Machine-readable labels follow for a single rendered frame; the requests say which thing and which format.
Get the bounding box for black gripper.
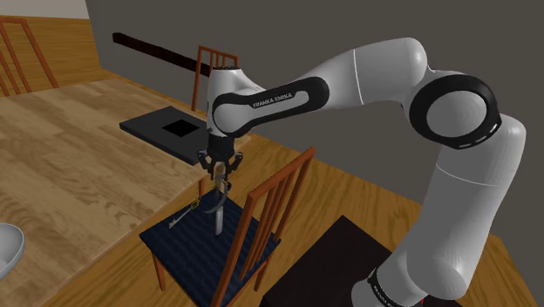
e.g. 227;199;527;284
197;134;245;181

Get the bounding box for silver tool with tan handle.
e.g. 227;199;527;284
204;162;233;237

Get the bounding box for small silver key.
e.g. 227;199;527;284
168;199;201;229

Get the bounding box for dark grey flat slab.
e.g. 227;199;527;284
119;106;214;166

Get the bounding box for orange wooden chair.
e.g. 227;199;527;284
0;17;60;99
190;44;241;113

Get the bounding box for wooden chair with blue seat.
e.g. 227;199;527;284
139;146;317;307

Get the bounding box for wooden table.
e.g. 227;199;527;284
0;78;253;307

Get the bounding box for dark robot stand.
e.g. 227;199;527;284
259;215;466;307

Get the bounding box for white bowl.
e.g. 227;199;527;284
0;222;26;282

